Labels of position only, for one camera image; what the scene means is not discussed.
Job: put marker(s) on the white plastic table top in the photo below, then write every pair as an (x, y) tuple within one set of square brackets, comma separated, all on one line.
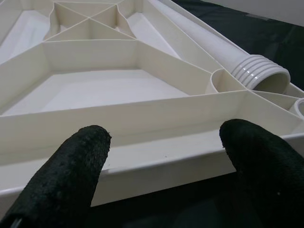
[(118, 111)]

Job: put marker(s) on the white plastic table leg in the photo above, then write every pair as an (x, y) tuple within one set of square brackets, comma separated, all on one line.
[(209, 38)]

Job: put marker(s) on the clear tape patch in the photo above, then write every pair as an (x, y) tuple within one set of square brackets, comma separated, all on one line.
[(259, 17)]

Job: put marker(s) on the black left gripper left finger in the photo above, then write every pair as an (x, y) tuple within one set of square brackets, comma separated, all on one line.
[(59, 180)]

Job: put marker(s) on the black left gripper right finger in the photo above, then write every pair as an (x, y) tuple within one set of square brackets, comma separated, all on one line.
[(273, 175)]

